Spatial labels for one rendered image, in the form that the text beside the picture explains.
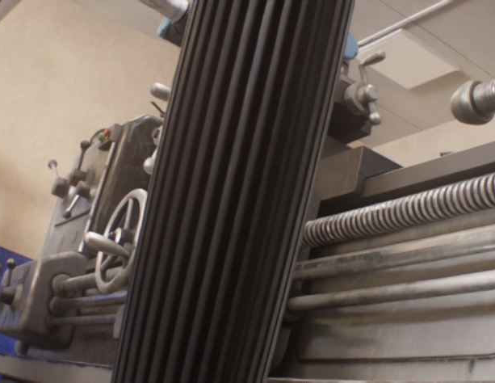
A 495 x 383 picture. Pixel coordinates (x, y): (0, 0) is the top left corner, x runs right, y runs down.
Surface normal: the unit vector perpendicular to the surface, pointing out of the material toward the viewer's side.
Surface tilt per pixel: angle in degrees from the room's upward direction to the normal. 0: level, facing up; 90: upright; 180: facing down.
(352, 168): 90
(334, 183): 90
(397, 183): 90
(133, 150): 90
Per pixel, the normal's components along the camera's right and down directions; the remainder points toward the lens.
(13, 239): 0.50, -0.16
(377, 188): -0.83, -0.36
